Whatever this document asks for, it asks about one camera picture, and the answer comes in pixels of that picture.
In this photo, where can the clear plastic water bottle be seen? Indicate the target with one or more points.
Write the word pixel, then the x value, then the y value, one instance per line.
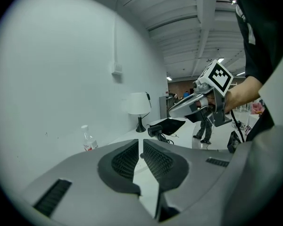
pixel 89 141

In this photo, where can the black hair dryer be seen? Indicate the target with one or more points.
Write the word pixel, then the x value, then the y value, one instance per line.
pixel 155 131

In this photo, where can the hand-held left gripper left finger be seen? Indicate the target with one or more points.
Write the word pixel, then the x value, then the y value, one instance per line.
pixel 85 187

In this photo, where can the white wall switch box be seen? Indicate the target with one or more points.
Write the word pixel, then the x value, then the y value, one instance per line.
pixel 117 68

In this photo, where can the person's right forearm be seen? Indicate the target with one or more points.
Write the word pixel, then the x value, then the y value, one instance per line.
pixel 243 93

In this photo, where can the person's right hand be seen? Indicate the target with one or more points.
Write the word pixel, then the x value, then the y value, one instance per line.
pixel 204 102

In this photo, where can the white shade table lamp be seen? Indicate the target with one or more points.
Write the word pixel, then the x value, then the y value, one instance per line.
pixel 138 103

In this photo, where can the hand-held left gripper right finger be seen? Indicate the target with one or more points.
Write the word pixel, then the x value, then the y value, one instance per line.
pixel 198 173

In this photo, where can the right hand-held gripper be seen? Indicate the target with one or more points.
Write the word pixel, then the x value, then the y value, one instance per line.
pixel 218 79

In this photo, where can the white wall conduit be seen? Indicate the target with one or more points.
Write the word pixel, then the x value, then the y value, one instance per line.
pixel 116 39

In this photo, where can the grey metal cabinet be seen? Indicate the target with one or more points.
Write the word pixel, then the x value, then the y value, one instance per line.
pixel 163 106

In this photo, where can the black rectangular box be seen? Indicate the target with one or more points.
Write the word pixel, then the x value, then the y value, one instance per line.
pixel 233 142

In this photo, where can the person's black shirt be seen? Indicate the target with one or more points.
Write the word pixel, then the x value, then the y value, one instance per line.
pixel 261 32

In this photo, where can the pink soft item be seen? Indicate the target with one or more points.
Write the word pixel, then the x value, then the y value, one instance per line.
pixel 256 107

